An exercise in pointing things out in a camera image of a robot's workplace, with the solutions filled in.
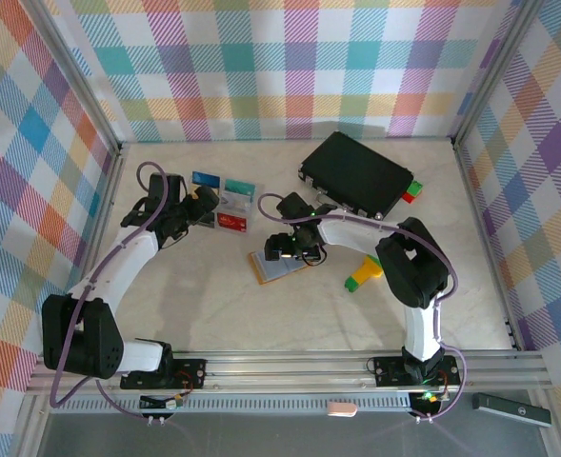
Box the orange card holder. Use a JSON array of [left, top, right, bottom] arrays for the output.
[[247, 249, 311, 287]]

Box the clear plastic card tray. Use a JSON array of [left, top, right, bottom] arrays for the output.
[[184, 170, 265, 238]]

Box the blue credit card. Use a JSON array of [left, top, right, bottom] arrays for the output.
[[191, 170, 222, 188]]

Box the white credit card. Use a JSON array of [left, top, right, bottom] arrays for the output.
[[218, 192, 255, 212]]

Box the red credit card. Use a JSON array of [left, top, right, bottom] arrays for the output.
[[216, 212, 251, 233]]

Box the teal credit card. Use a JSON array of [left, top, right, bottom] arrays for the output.
[[225, 179, 258, 196]]

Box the yellow and green toy block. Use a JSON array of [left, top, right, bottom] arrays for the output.
[[343, 254, 385, 294]]

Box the black briefcase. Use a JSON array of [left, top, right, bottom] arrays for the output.
[[297, 130, 415, 221]]

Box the red and green block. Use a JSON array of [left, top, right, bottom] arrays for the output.
[[402, 180, 425, 203]]

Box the small electronics connector board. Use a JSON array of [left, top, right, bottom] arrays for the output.
[[139, 392, 186, 411], [411, 389, 446, 407]]

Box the aluminium side floor rail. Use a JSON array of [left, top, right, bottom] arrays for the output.
[[449, 140, 524, 353], [70, 145, 129, 306]]

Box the aluminium mounting rail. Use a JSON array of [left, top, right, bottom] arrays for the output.
[[25, 350, 552, 396]]

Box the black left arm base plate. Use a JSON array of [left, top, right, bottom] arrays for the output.
[[119, 356, 209, 392]]

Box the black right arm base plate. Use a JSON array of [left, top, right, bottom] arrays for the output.
[[372, 354, 462, 387]]

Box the slotted grey cable duct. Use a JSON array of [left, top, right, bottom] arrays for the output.
[[50, 397, 417, 414]]

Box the aluminium upright frame post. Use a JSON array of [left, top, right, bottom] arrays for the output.
[[450, 0, 543, 151], [30, 0, 124, 156]]

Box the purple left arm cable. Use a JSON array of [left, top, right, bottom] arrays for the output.
[[49, 161, 189, 424]]

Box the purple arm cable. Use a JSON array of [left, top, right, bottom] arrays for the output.
[[49, 161, 189, 424], [258, 192, 467, 424]]

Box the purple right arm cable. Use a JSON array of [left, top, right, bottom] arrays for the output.
[[258, 192, 467, 424]]

